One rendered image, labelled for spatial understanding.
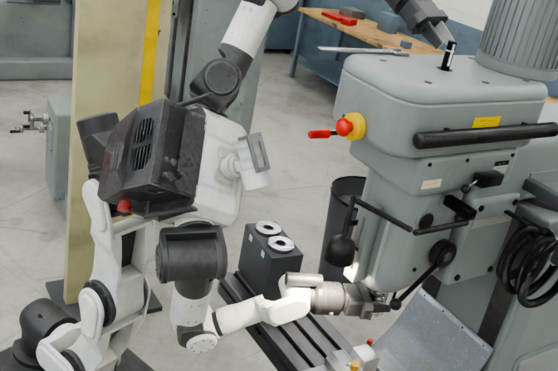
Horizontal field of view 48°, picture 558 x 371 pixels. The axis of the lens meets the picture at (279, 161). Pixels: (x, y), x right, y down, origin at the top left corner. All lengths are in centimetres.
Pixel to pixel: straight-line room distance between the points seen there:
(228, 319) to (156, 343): 172
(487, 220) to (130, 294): 101
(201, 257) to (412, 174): 50
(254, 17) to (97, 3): 139
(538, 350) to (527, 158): 69
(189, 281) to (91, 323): 55
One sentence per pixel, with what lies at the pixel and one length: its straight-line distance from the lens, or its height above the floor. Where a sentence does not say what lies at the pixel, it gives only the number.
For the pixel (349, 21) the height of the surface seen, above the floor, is 94.
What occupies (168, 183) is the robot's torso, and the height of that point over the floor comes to 159.
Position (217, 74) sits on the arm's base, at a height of 178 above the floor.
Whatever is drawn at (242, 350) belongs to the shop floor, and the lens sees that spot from 338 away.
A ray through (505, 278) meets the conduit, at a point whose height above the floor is 142.
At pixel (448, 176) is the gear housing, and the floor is 168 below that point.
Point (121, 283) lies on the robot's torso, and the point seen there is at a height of 111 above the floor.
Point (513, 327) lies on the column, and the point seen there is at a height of 118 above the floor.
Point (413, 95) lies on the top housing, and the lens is 127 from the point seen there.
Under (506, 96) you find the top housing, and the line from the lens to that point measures 147.
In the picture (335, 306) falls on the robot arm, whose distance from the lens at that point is 166.
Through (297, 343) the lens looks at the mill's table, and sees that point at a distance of 202.
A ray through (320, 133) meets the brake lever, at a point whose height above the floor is 171.
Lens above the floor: 221
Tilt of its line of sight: 24 degrees down
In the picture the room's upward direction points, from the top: 11 degrees clockwise
